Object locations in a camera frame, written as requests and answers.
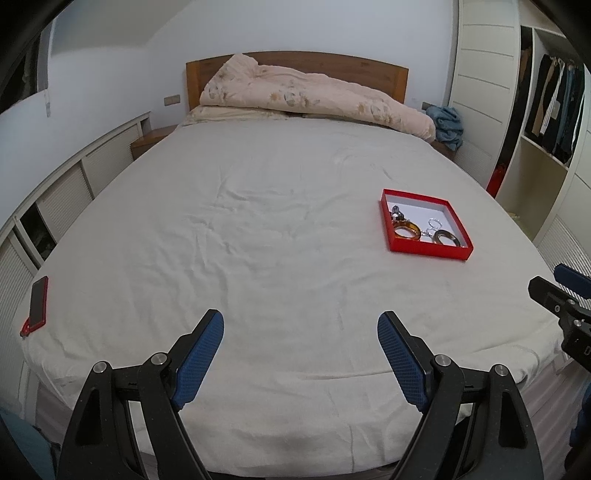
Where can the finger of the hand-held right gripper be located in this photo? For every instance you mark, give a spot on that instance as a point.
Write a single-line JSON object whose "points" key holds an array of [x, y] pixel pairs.
{"points": [[549, 295], [572, 277]]}

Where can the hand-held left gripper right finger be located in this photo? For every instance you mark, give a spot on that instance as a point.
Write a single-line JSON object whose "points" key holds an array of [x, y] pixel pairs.
{"points": [[401, 364]]}

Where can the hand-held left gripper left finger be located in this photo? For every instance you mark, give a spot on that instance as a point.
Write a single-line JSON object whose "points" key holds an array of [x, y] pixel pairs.
{"points": [[198, 360]]}

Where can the dark brown bangle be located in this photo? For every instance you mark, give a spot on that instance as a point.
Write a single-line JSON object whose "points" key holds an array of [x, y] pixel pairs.
{"points": [[455, 241]]}

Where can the red jewelry box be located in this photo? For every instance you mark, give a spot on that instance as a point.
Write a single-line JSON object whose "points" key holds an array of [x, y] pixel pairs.
{"points": [[429, 254]]}

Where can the amber orange bangle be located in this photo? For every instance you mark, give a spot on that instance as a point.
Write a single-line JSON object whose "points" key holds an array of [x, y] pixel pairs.
{"points": [[412, 227]]}

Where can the open white wardrobe shelf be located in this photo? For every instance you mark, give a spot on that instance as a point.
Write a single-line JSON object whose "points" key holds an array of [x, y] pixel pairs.
{"points": [[535, 184]]}

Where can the white bed sheet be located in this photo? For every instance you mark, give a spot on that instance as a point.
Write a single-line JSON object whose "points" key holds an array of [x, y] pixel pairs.
{"points": [[254, 254]]}

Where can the red floor object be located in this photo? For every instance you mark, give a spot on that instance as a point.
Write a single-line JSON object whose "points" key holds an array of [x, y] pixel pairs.
{"points": [[496, 180]]}

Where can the phone in red case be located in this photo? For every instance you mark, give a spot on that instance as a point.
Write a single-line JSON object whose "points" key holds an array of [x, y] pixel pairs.
{"points": [[37, 304]]}

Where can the row of hanging clothes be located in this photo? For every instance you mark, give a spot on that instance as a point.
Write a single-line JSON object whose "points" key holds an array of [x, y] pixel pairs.
{"points": [[554, 106]]}

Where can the blue crumpled cloth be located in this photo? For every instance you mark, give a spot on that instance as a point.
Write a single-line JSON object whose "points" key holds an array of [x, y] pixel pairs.
{"points": [[448, 127]]}

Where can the teal cloth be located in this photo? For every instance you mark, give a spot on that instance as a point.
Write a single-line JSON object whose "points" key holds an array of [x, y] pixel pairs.
{"points": [[23, 447]]}

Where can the wooden nightstand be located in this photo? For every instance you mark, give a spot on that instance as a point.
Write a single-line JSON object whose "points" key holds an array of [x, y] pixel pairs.
{"points": [[147, 141]]}

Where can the white wardrobe door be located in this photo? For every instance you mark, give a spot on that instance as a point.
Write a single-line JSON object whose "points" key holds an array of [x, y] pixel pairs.
{"points": [[485, 69]]}

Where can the beige pillow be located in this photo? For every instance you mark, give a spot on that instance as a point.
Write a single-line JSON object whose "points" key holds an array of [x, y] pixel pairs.
{"points": [[221, 114]]}

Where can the beige floral quilt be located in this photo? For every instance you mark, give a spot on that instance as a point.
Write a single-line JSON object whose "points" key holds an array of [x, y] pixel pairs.
{"points": [[323, 97]]}

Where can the wooden headboard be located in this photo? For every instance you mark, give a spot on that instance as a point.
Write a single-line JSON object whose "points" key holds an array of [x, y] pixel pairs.
{"points": [[351, 69]]}

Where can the dark window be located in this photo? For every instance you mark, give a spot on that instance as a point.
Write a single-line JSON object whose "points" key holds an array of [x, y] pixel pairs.
{"points": [[30, 69]]}

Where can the wall socket plate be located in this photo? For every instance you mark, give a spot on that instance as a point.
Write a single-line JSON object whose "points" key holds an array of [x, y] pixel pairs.
{"points": [[172, 99]]}

